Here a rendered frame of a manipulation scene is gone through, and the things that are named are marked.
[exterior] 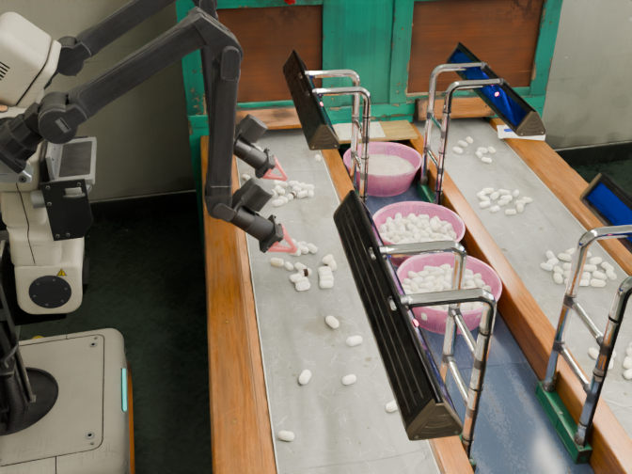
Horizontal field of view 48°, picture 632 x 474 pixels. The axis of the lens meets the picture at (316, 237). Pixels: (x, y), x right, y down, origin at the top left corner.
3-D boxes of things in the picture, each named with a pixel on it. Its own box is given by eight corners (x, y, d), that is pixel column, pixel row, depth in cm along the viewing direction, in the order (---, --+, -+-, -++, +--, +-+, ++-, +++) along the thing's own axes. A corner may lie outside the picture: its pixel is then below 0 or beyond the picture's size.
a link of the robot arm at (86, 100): (207, -9, 148) (215, 5, 140) (240, 44, 156) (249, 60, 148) (30, 102, 150) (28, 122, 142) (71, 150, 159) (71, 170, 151)
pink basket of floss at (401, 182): (391, 209, 228) (393, 183, 223) (326, 185, 242) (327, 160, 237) (434, 180, 245) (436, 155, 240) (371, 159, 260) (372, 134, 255)
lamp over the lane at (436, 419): (408, 443, 99) (412, 406, 95) (332, 219, 151) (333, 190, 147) (463, 436, 100) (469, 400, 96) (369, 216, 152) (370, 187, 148)
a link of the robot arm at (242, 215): (222, 212, 177) (224, 222, 172) (239, 192, 175) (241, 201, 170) (244, 226, 180) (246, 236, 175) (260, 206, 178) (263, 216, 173)
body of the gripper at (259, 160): (271, 150, 217) (252, 136, 213) (274, 165, 208) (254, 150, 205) (258, 165, 219) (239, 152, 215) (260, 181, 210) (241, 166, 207)
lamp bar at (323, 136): (308, 151, 180) (308, 125, 176) (282, 71, 232) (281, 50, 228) (339, 149, 181) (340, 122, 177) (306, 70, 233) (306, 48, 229)
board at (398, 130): (327, 145, 249) (327, 141, 248) (321, 128, 261) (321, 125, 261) (418, 138, 253) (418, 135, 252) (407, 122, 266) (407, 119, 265)
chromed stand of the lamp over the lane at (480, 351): (380, 490, 136) (393, 307, 112) (358, 414, 152) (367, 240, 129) (474, 478, 138) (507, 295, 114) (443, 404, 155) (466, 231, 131)
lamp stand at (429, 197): (434, 220, 222) (448, 84, 198) (416, 190, 239) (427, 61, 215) (491, 215, 225) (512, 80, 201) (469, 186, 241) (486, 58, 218)
